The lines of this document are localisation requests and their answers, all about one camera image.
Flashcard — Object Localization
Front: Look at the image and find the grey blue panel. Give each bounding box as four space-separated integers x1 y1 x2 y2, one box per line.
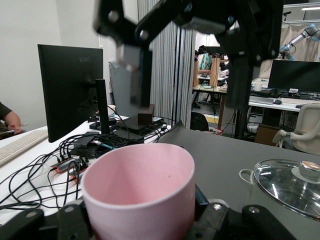
108 60 134 119

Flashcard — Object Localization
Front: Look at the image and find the black Huawei monitor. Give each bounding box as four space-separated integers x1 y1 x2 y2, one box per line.
37 44 113 144

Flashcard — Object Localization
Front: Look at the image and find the small dark brown box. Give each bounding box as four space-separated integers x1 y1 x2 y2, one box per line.
137 104 155 126

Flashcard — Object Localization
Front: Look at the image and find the white office chair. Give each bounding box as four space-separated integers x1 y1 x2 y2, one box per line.
271 103 320 155

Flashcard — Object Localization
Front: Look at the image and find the orange and grey USB hub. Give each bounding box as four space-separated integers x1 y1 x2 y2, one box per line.
49 156 89 182

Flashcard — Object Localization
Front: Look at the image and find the black desk monitor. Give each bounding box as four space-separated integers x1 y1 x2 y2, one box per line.
267 59 320 98

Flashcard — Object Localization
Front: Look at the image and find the grey adapter box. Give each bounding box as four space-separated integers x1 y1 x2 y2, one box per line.
71 138 91 149

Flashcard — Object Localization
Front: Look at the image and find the grey striped curtain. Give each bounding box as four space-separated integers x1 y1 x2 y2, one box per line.
136 0 196 131

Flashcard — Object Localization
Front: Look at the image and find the pink plastic cup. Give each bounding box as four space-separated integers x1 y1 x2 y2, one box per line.
81 142 196 240

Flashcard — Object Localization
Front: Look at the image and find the black bag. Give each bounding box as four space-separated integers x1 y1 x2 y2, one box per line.
190 112 210 132

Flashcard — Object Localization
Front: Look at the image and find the wooden table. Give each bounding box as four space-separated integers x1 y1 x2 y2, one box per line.
191 84 229 131

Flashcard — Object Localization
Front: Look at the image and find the white computer keyboard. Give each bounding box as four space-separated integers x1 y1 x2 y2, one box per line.
0 129 50 168

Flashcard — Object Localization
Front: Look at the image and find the glass lid with metal knob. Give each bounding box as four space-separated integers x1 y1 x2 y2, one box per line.
253 158 320 222

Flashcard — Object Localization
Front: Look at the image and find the red and white basket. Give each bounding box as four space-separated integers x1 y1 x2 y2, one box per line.
209 125 225 136

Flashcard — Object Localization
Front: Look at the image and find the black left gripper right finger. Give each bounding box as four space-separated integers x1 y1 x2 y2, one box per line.
184 184 298 240

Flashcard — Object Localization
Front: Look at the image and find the black desk cable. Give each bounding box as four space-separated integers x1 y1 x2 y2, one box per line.
0 188 84 211
0 152 62 201

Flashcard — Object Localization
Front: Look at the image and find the white desk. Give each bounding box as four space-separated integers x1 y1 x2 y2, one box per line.
247 99 302 113

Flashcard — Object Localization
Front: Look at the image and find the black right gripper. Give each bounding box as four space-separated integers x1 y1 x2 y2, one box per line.
177 0 283 110

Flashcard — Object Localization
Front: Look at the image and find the person in teal patterned shirt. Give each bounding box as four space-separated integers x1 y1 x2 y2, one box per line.
198 51 214 77

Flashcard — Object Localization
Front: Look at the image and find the light beige keyboard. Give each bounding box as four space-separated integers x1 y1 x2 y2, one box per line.
280 97 311 105

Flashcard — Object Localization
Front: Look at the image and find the beige curtain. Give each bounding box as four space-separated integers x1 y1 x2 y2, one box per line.
259 22 320 79

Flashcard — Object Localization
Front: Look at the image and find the flat black electronics box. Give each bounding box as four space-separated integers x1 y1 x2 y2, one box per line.
113 115 168 141

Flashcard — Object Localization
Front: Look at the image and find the brown cardboard box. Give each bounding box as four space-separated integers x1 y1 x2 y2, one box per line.
254 123 275 146

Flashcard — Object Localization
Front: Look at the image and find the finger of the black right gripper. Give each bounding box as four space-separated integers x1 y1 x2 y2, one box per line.
93 0 193 109

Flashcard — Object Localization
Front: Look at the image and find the pale grey cooking pot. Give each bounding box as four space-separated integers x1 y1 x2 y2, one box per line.
238 168 320 240

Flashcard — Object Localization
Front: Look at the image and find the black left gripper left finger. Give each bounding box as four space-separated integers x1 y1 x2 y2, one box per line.
0 199 95 240

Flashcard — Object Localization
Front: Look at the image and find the wooden stand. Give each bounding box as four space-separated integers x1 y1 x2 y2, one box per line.
209 56 222 87

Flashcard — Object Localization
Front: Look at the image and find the black computer keyboard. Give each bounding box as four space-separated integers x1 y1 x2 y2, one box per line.
249 90 273 99

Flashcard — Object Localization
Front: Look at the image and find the dark grey table mat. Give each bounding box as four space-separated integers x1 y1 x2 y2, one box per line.
156 119 320 240

